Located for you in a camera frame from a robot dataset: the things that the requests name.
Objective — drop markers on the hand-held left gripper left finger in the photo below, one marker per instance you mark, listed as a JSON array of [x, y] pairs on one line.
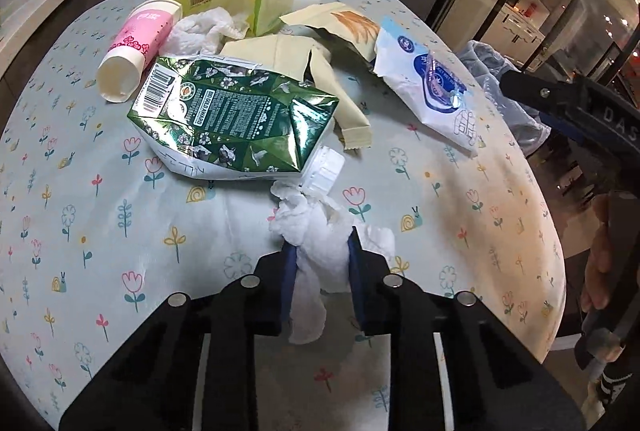
[[289, 291]]

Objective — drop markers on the bin with clear plastic bag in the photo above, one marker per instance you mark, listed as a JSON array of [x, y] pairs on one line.
[[522, 128]]

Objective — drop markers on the pink paper cup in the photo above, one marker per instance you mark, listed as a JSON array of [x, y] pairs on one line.
[[135, 41]]

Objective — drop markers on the plain beige paper bag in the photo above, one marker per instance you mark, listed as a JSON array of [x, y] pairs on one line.
[[290, 56]]

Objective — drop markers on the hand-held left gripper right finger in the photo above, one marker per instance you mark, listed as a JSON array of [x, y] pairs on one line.
[[356, 281]]

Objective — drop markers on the white tissue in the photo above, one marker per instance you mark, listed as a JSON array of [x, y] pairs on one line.
[[200, 33], [320, 256]]

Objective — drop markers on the beige wheat-print snack bag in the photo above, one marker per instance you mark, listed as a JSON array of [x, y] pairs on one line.
[[345, 26]]

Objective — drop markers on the person's right hand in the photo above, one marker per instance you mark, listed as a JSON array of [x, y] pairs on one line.
[[597, 276]]

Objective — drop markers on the green foil drink carton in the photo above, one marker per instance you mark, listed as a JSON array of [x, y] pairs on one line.
[[235, 111]]

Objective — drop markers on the white and blue plastic pouch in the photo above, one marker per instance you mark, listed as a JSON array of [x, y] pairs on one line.
[[425, 86]]

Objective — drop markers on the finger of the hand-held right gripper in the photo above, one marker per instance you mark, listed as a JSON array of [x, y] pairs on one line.
[[535, 93]]

